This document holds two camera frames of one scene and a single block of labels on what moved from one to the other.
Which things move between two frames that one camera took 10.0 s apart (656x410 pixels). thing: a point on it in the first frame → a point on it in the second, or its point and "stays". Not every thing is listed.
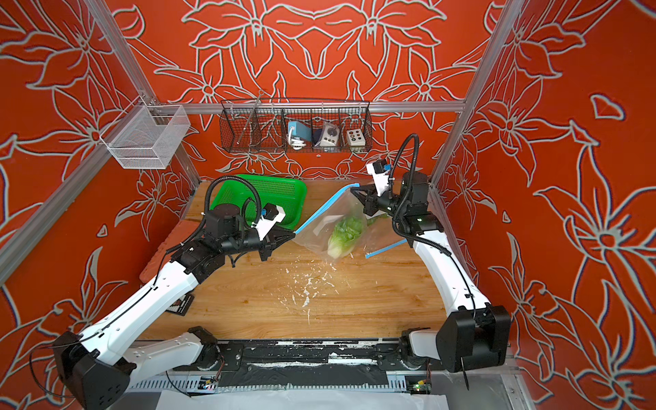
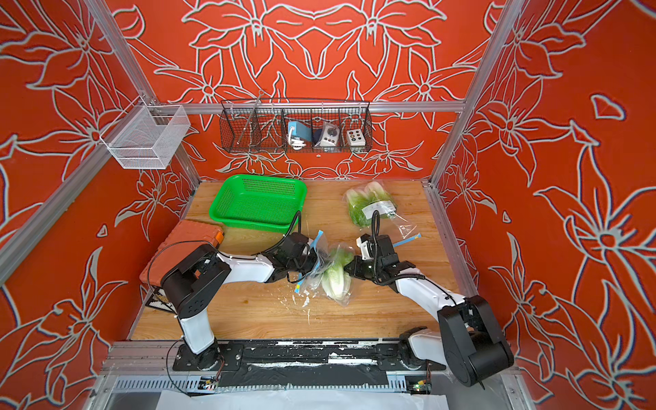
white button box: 356,137 stays
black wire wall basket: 295,125 stays
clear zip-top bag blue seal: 342,232 → 328,271
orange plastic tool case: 182,231 stays
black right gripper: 371,203 → 356,272
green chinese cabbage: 346,234 → 336,280
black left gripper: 271,243 → 314,256
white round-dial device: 329,135 stays
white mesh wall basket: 146,137 stays
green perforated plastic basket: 288,195 stays
